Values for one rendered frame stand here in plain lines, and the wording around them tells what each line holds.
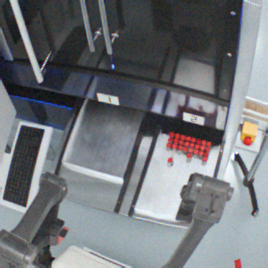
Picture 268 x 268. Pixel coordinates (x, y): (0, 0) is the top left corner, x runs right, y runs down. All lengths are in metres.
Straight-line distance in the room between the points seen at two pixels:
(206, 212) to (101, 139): 0.92
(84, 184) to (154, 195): 0.28
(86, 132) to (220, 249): 1.18
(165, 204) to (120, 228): 0.93
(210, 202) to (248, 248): 1.61
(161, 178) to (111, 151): 0.23
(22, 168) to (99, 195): 0.40
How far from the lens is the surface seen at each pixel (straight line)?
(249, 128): 1.74
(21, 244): 1.07
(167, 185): 1.78
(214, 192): 1.08
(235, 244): 2.64
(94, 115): 1.93
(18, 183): 1.94
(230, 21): 1.21
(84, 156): 1.86
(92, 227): 2.67
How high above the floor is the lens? 2.56
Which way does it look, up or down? 63 degrees down
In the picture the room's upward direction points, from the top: 9 degrees counter-clockwise
